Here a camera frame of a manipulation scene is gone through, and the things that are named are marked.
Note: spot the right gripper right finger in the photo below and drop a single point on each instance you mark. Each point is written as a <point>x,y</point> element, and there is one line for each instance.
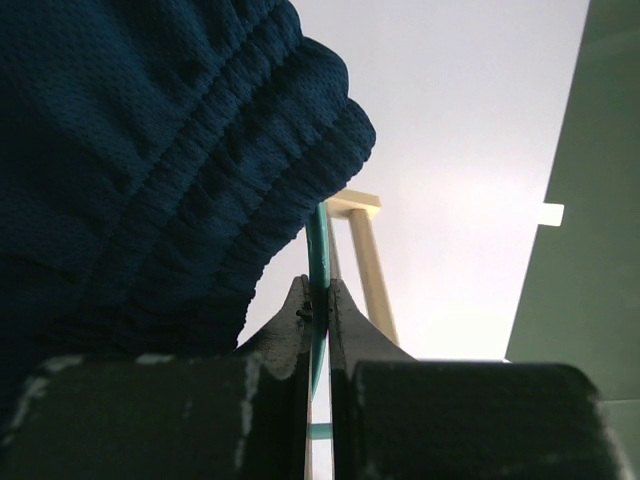
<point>396,417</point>

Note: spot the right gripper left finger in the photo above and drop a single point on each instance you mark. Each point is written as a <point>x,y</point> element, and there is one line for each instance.
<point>242,416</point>

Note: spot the teal plastic hanger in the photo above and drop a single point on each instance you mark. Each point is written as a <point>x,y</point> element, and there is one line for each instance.
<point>318,238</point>

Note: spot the navy blue shorts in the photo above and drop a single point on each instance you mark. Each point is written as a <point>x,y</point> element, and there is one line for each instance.
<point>155,156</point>

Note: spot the wooden clothes rack frame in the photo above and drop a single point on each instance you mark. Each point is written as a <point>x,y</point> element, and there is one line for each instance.
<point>359,209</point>

